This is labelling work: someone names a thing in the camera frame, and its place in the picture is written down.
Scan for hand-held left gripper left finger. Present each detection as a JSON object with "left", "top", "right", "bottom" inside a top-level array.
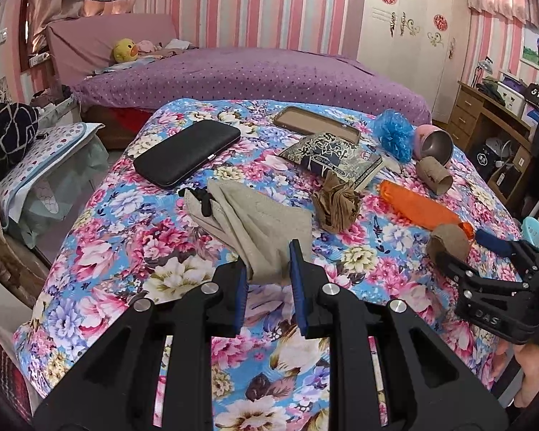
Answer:
[{"left": 32, "top": 259, "right": 249, "bottom": 431}]

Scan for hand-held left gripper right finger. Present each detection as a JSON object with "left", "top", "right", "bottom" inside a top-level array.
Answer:
[{"left": 289, "top": 239, "right": 509, "bottom": 431}]

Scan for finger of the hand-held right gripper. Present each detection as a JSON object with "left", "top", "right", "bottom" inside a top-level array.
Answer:
[
  {"left": 440, "top": 251, "right": 524, "bottom": 295},
  {"left": 475, "top": 229, "right": 539, "bottom": 274}
]

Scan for cardboard paper roll tube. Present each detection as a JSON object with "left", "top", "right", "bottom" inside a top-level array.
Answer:
[
  {"left": 415, "top": 156, "right": 454, "bottom": 196},
  {"left": 427, "top": 224, "right": 471, "bottom": 264}
]

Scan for person's right hand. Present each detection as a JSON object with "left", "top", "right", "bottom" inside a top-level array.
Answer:
[{"left": 494, "top": 339, "right": 539, "bottom": 410}]

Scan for turquoise plastic stool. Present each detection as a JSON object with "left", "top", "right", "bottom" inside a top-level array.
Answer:
[{"left": 520, "top": 216, "right": 539, "bottom": 253}]

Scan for beige folded cloth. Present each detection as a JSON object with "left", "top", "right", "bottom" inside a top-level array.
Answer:
[{"left": 184, "top": 179, "right": 314, "bottom": 285}]

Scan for white small appliance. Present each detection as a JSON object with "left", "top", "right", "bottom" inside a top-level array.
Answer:
[{"left": 485, "top": 137, "right": 511, "bottom": 163}]

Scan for crumpled brown stockings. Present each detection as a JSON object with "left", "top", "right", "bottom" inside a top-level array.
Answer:
[{"left": 312, "top": 172, "right": 364, "bottom": 234}]

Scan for pink cup with metal inside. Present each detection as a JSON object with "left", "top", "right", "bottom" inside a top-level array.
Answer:
[{"left": 414, "top": 124, "right": 455, "bottom": 162}]

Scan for floral printed blanket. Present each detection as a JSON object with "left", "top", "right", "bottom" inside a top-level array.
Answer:
[{"left": 13, "top": 97, "right": 524, "bottom": 431}]

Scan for wooden desk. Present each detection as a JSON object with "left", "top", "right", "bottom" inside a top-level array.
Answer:
[{"left": 447, "top": 82, "right": 539, "bottom": 223}]

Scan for blue mesh bath sponge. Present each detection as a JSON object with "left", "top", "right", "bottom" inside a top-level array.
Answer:
[{"left": 370, "top": 108, "right": 416, "bottom": 165}]

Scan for white storage box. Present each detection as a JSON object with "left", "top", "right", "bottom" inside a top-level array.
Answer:
[{"left": 498, "top": 72, "right": 529, "bottom": 113}]

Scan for black long wallet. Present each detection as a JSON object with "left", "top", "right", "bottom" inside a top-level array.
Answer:
[{"left": 133, "top": 119, "right": 242, "bottom": 190}]

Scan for brown phone case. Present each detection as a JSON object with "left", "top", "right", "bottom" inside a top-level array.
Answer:
[{"left": 273, "top": 105, "right": 362, "bottom": 145}]

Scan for cream wardrobe with decals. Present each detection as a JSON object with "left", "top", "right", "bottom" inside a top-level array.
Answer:
[{"left": 356, "top": 0, "right": 470, "bottom": 125}]

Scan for purple dotted bed cover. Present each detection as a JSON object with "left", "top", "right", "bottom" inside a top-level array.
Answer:
[{"left": 69, "top": 47, "right": 434, "bottom": 127}]

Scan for dotted white cushion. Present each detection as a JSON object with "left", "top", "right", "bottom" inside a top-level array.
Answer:
[{"left": 0, "top": 122, "right": 100, "bottom": 226}]

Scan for red plaid cloth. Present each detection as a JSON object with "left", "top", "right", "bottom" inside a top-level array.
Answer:
[{"left": 0, "top": 319, "right": 33, "bottom": 431}]

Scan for pile of light clothes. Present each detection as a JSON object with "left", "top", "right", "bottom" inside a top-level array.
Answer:
[{"left": 156, "top": 38, "right": 199, "bottom": 59}]

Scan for yellow duck plush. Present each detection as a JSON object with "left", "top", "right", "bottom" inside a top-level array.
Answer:
[{"left": 112, "top": 38, "right": 139, "bottom": 64}]

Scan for dark cloth with light lines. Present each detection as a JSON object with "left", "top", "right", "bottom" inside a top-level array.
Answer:
[{"left": 0, "top": 102, "right": 41, "bottom": 168}]

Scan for pink bed headboard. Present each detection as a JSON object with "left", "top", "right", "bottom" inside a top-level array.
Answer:
[{"left": 45, "top": 13, "right": 179, "bottom": 87}]

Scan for shiny pink curtain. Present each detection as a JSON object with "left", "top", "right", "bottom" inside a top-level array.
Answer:
[{"left": 26, "top": 0, "right": 141, "bottom": 55}]

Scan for black hair tie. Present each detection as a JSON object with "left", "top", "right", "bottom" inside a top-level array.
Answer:
[{"left": 178, "top": 187, "right": 215, "bottom": 217}]

